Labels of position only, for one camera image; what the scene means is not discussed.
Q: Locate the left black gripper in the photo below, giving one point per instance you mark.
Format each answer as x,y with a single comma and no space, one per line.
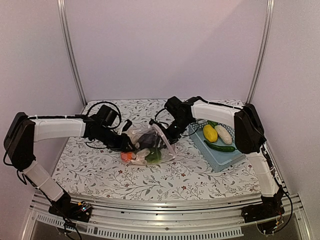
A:
123,145

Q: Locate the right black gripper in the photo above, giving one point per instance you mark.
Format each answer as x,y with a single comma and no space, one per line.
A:
165,135

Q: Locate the purple fake eggplant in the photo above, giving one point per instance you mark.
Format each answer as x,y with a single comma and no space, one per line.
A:
147,140

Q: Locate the clear zip top bag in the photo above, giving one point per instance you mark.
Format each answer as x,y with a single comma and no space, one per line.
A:
167,149

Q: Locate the green fake cucumber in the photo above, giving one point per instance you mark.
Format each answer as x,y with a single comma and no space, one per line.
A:
220,148

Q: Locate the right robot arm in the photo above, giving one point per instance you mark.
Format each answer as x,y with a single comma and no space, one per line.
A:
249,137

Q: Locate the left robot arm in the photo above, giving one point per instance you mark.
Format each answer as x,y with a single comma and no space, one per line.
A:
27,130

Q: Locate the orange green fake fruit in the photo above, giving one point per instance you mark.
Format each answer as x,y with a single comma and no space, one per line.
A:
127,156

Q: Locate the floral patterned table mat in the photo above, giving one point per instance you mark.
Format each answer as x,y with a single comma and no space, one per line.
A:
88,168

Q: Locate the light blue plastic basket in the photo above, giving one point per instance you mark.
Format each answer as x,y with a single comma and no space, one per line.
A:
218,154

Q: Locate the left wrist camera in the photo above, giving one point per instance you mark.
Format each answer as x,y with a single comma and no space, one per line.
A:
124,126

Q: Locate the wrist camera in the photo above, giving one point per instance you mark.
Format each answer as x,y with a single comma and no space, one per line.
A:
153,122
124,126

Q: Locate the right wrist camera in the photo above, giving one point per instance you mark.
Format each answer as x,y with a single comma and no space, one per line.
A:
153,122

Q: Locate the aluminium rail frame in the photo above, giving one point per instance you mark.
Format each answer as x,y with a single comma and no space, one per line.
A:
209,219

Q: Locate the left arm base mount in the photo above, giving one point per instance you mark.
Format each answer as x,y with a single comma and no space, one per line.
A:
80,211

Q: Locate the right aluminium corner post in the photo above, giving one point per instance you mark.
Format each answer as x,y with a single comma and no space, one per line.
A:
262,50

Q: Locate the aluminium corner post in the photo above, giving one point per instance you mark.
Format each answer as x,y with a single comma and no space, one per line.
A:
61,5
262,50

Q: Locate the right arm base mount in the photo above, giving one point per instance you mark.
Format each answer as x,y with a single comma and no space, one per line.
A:
262,211

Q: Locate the left aluminium corner post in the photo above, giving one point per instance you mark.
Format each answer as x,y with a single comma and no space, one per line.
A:
61,5

